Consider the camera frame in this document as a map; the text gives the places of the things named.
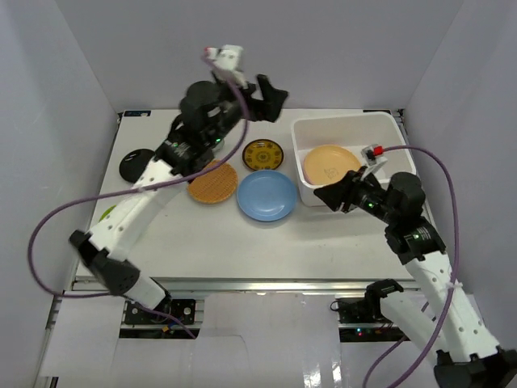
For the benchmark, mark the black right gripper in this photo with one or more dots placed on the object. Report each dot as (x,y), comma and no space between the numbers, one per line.
(343,191)

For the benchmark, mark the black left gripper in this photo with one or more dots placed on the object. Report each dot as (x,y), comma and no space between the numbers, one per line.
(254,104)

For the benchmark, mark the tan round plate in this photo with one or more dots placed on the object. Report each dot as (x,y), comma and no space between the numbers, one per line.
(328,164)

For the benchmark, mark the blue round plate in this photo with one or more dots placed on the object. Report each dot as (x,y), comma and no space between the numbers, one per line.
(266,196)

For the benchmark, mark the woven wicker round plate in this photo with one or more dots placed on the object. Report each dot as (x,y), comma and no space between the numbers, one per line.
(214,187)

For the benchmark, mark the pink round plate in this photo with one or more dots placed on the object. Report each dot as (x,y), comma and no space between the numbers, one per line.
(306,177)

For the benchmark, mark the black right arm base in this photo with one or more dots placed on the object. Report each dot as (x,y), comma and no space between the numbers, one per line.
(356,323)

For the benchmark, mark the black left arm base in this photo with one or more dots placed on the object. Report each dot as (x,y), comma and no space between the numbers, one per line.
(174,319)

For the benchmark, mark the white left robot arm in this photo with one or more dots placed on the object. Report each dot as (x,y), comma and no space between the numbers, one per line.
(104,248)

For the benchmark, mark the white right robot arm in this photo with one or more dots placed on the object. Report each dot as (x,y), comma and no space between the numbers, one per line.
(463,351)

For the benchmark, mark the white plastic bin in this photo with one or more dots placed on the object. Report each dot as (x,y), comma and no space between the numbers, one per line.
(352,132)

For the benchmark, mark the yellow black patterned plate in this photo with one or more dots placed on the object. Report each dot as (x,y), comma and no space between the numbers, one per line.
(262,154)

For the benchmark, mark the blue label sticker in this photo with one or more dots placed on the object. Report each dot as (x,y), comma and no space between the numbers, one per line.
(137,113)

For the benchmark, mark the black round plate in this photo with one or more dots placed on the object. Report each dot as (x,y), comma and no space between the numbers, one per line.
(134,163)

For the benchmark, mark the lime green round plate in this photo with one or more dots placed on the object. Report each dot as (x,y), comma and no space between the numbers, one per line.
(107,212)

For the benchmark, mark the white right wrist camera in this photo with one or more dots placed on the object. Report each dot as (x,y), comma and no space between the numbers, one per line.
(374,158)

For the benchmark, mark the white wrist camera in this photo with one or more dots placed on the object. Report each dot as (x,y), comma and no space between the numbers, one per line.
(228,60)
(374,158)

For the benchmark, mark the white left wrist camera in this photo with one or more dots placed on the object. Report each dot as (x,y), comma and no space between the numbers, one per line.
(228,60)

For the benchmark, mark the aluminium table frame rail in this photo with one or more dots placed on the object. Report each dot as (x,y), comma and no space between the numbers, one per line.
(214,285)

